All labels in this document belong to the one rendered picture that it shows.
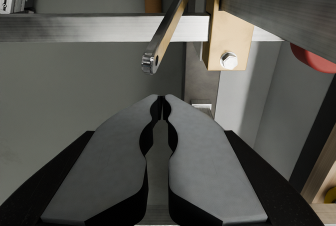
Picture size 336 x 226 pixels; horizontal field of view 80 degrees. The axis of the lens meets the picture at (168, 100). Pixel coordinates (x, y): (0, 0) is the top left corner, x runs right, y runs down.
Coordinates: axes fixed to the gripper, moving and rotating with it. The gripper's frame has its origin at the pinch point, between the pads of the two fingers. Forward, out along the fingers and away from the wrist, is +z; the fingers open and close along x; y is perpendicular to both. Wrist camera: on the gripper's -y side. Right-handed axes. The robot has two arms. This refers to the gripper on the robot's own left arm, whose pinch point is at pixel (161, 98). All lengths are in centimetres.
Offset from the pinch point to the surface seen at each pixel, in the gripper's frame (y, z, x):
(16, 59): 30, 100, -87
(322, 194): 24.2, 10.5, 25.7
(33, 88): 49, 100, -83
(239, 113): 27, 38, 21
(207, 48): 0.9, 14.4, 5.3
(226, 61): 2.0, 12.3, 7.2
